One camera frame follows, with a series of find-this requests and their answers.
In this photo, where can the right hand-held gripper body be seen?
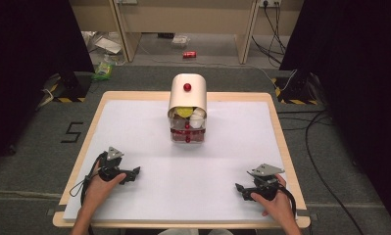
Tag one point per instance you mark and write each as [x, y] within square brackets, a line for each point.
[265, 182]

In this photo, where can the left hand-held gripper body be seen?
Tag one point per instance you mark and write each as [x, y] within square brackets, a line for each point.
[110, 164]

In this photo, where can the person's right hand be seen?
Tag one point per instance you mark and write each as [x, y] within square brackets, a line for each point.
[277, 205]

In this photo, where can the person's left hand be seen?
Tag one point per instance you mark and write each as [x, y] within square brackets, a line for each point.
[100, 191]

